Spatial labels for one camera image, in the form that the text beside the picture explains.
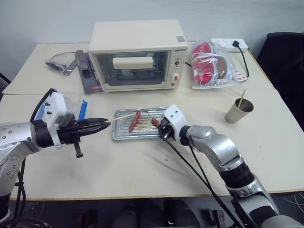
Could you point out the white card with red print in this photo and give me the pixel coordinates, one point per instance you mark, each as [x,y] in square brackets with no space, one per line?
[240,74]

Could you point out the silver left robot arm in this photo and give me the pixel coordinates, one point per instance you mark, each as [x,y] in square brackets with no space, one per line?
[21,135]

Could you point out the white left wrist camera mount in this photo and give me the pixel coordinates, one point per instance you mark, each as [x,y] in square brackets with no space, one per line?
[55,104]

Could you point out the short red sausage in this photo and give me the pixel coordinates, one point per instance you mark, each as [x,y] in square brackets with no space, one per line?
[155,121]

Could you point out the clear bag of red items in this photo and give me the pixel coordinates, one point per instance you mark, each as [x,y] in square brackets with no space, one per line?
[204,69]

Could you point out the long red sausage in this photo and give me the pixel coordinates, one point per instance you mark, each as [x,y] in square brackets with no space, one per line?
[135,120]

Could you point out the black office chair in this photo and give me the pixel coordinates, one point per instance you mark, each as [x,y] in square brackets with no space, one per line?
[285,71]

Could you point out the wooden skewer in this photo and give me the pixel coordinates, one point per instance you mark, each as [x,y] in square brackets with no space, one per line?
[118,118]
[242,96]

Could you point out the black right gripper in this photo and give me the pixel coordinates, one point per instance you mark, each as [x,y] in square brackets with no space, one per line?
[166,132]

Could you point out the cream mini oven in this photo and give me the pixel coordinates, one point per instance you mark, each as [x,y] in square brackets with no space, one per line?
[133,35]

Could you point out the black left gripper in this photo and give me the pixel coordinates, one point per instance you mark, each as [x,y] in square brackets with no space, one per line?
[70,133]

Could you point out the ribbed metal baking tray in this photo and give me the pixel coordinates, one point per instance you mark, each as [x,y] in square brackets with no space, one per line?
[142,133]

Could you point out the white power strip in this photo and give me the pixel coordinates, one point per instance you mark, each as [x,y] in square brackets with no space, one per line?
[225,42]

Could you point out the black flat tray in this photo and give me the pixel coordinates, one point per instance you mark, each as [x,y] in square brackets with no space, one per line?
[89,82]

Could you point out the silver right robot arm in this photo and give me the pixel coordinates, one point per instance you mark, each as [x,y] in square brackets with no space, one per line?
[213,142]

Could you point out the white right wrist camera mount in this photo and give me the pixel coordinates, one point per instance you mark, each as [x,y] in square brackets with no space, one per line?
[175,116]

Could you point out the grey paper cup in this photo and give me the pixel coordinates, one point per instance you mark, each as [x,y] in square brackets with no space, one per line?
[235,115]

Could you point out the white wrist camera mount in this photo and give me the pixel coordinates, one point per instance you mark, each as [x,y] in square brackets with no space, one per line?
[175,116]
[55,104]

